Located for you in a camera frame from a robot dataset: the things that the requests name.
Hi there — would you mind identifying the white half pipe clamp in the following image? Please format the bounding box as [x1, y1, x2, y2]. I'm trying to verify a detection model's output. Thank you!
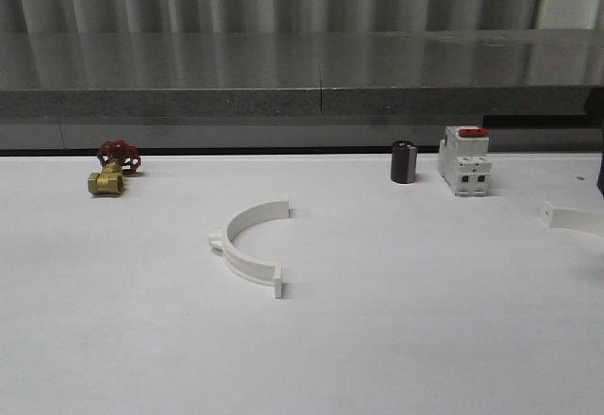
[540, 202, 604, 237]
[209, 198, 290, 299]

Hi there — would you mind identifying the dark robot arm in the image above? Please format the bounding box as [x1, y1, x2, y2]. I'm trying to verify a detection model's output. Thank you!
[596, 152, 604, 196]

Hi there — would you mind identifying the dark cylindrical capacitor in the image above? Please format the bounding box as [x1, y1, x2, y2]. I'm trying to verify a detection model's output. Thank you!
[391, 141, 417, 184]

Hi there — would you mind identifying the grey stone ledge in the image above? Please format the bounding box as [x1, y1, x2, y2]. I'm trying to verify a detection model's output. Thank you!
[1, 30, 603, 125]

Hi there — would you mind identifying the white circuit breaker red switch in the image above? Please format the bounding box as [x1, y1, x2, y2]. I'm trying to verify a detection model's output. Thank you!
[438, 125, 492, 196]

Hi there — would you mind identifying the brass valve with red handle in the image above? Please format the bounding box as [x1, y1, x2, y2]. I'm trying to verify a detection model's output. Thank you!
[88, 140, 141, 196]

